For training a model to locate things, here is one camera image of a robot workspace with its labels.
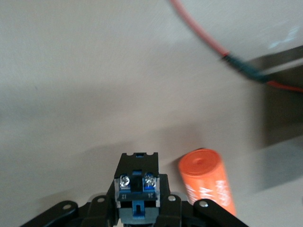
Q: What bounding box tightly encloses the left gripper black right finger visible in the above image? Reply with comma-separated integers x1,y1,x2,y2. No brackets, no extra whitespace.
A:
156,174,249,227

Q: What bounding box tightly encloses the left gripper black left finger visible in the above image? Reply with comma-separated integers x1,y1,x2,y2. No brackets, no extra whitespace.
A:
18,177,121,227

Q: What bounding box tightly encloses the orange cylinder battery cell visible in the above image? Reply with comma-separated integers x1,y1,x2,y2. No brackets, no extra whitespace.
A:
178,148,237,216

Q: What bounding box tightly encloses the yellow push button switch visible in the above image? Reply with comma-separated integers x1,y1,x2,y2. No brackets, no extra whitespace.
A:
114,152,161,227

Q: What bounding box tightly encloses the green conveyor belt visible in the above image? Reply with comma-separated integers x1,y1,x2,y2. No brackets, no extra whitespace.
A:
245,46,303,193

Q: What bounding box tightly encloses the red black conveyor cable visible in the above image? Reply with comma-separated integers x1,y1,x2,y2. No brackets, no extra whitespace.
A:
169,0,303,93

